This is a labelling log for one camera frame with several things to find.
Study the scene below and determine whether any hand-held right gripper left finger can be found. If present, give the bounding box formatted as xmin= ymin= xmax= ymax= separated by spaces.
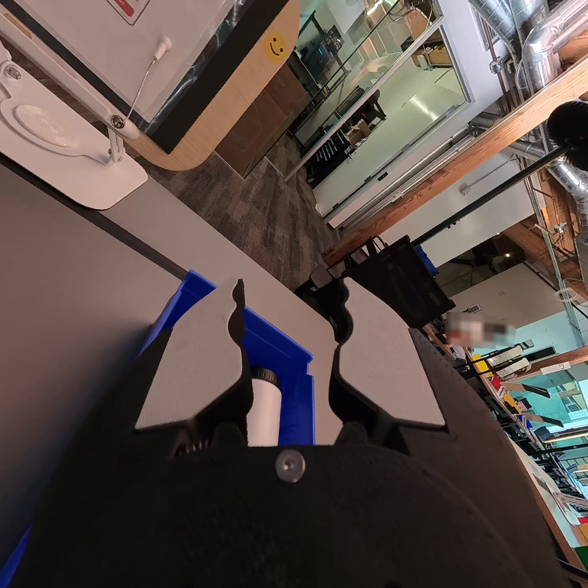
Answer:
xmin=134 ymin=277 xmax=254 ymax=432

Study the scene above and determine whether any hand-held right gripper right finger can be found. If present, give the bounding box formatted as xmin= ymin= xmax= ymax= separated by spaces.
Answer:
xmin=327 ymin=277 xmax=447 ymax=432

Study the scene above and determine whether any white bottle with black cap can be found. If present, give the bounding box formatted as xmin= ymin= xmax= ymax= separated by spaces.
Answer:
xmin=247 ymin=366 xmax=282 ymax=447

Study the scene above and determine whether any black office chair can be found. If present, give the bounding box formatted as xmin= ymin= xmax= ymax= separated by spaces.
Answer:
xmin=294 ymin=234 xmax=457 ymax=330

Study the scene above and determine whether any white sign stand base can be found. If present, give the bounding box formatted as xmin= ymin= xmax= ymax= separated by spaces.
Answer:
xmin=0 ymin=43 xmax=149 ymax=210

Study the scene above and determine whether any black floor lamp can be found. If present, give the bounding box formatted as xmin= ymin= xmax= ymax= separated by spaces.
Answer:
xmin=413 ymin=100 xmax=588 ymax=247

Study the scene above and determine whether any yellow smiley sticker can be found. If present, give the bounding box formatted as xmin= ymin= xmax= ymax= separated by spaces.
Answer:
xmin=263 ymin=31 xmax=288 ymax=64

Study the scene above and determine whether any wooden sign board with sheet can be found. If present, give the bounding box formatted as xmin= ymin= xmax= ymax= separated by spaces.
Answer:
xmin=0 ymin=0 xmax=300 ymax=172

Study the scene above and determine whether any wooden post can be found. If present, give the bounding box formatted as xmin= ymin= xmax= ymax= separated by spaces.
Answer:
xmin=324 ymin=57 xmax=588 ymax=267

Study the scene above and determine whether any silver spiral duct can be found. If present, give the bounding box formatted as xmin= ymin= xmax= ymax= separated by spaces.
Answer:
xmin=469 ymin=0 xmax=588 ymax=62

